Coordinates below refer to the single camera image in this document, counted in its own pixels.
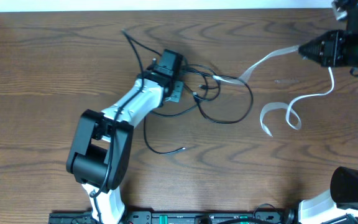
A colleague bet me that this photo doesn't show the black USB cable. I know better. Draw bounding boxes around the black USB cable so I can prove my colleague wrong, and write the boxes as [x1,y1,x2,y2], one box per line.
[149,63,254,125]
[142,115,186,156]

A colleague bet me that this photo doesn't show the white USB cable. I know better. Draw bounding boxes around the white USB cable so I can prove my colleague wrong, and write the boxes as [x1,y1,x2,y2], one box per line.
[212,45,336,138]

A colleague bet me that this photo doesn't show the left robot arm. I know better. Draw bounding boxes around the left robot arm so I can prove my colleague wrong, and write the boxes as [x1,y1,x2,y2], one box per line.
[66,50,184,223]

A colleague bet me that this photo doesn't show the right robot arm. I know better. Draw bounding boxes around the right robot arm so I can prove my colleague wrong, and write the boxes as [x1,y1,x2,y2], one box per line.
[296,0,358,223]

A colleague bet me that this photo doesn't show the black left camera cable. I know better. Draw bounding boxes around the black left camera cable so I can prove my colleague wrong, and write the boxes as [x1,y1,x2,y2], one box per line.
[88,29,163,224]

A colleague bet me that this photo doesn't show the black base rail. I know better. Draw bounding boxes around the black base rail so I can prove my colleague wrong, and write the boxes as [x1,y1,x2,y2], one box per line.
[47,203,299,224]

